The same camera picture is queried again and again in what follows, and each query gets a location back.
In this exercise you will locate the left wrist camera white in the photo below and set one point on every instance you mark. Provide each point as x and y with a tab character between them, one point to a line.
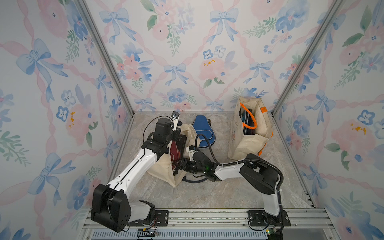
175	119

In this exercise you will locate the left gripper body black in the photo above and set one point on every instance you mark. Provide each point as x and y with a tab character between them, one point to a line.
173	136

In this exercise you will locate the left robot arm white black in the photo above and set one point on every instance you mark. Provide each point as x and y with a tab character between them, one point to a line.
110	205

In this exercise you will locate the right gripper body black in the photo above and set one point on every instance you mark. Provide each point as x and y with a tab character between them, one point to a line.
185	165

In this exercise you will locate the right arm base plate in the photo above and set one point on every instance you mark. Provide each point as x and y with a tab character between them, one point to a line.
258	218

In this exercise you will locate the cream canvas bag navy handles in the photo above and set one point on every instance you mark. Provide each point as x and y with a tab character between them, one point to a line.
167	167

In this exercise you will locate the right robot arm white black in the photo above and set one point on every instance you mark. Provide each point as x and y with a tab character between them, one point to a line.
260	174

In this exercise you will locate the cream canvas bag orange handles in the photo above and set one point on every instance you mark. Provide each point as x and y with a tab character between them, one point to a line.
251	128

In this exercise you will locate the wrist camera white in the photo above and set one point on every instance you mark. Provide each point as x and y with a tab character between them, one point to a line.
191	151
175	119

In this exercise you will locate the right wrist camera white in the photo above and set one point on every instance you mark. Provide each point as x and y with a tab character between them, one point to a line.
191	151

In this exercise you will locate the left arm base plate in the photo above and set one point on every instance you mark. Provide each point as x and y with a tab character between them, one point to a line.
156	218

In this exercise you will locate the aluminium front rail frame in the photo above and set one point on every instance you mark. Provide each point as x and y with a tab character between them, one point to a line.
220	224

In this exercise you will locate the maroon ping pong paddle case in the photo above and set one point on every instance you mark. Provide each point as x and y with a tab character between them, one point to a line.
175	155

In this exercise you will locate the blue ping pong paddle case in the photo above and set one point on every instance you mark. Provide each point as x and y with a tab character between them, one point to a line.
202	125

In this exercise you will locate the dark items in orange bag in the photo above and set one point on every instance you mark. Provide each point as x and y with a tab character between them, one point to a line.
246	117

